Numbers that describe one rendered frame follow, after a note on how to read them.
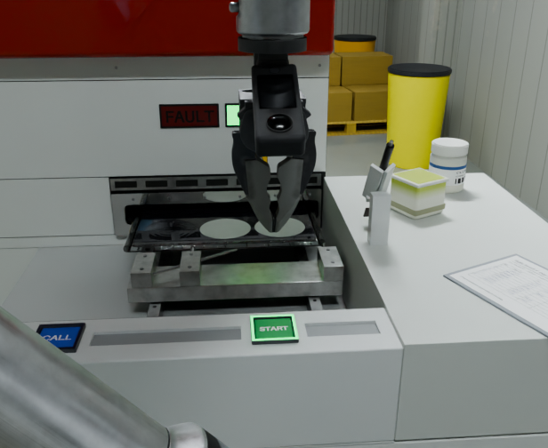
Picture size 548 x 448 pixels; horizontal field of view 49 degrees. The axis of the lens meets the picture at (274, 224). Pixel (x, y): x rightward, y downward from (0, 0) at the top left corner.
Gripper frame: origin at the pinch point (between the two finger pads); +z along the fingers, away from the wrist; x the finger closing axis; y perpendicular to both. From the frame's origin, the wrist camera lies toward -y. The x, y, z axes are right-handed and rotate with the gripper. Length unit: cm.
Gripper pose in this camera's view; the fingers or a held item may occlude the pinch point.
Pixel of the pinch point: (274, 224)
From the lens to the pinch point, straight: 67.9
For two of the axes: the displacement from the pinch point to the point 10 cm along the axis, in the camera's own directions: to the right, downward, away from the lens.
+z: 0.0, 9.2, 3.9
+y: -0.8, -3.9, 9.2
